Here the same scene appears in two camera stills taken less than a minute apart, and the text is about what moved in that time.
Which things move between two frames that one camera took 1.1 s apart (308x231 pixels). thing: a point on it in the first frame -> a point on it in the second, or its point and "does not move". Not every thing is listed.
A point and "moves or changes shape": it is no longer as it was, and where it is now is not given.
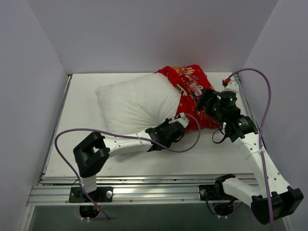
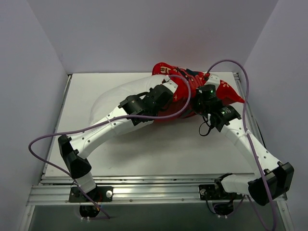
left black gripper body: [173, 127] -> [169, 89]
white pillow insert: [134, 105] moves or changes shape
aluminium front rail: [53, 190] does not move
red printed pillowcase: [189, 80] moves or changes shape
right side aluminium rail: [245, 99] does not move
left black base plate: [101, 194] does not move
